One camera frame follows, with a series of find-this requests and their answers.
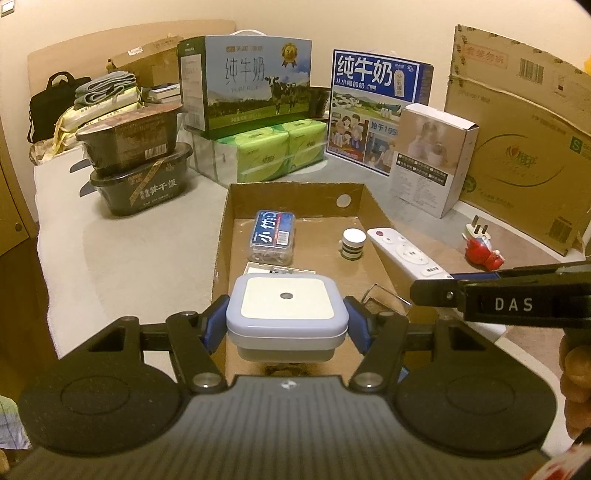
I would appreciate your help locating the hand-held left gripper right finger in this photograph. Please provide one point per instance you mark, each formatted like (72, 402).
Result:
(359, 325)

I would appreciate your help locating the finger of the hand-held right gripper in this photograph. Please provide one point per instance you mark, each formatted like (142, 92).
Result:
(434, 293)
(531, 271)

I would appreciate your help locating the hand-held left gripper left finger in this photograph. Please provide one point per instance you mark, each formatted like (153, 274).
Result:
(214, 323)

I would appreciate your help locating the white remote control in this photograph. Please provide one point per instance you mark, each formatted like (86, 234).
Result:
(401, 251)

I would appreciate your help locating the shallow cardboard box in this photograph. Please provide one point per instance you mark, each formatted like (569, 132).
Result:
(318, 277)

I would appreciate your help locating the white square plastic plate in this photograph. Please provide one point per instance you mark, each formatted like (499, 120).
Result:
(256, 269)

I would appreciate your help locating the white square night light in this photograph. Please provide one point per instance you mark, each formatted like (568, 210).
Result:
(286, 318)

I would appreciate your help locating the small striped spool white cap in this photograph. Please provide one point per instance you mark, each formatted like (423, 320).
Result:
(353, 237)

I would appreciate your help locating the clear floss box blue label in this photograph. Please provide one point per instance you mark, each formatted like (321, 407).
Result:
(272, 235)

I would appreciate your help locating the person's right hand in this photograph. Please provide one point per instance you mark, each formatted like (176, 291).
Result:
(577, 392)

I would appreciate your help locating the metal hex key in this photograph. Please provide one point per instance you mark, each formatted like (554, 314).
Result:
(375, 284)

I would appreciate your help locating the red plug-shaped toy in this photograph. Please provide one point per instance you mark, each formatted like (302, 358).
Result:
(480, 249)

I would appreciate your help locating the white product box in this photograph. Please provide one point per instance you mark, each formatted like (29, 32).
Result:
(425, 175)

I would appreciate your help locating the large cardboard box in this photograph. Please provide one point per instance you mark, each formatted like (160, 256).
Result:
(517, 152)

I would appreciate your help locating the black instant rice bowl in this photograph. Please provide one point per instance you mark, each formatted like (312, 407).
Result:
(143, 189)

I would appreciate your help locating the green tissue multipack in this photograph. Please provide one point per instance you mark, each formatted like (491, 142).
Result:
(258, 157)

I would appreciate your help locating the brown lid instant rice bowl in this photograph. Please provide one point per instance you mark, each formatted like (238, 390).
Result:
(129, 138)

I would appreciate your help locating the blue milk carton box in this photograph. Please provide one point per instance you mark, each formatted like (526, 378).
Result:
(369, 78)

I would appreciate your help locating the plaid cloth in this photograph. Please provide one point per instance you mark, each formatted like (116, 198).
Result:
(11, 424)

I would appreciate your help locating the wooden cabinet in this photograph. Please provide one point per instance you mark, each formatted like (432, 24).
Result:
(14, 207)

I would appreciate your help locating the stack of books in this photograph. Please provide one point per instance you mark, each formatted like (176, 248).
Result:
(164, 92)

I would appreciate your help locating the milk carton box cow print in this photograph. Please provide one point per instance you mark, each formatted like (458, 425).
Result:
(240, 83)

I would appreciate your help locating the cream yellow-trimmed bag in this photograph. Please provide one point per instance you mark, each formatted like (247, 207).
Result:
(78, 117)

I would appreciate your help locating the folded grey towels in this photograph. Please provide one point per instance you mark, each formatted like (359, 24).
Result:
(106, 87)

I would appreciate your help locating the small brown cardboard box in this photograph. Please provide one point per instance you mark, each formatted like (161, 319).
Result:
(152, 60)

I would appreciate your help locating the black laptop bag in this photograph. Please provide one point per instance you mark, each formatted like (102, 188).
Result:
(51, 106)

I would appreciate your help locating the beige headboard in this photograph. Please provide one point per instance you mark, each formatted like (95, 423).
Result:
(69, 55)

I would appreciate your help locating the wall light switch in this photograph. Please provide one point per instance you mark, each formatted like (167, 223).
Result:
(5, 7)

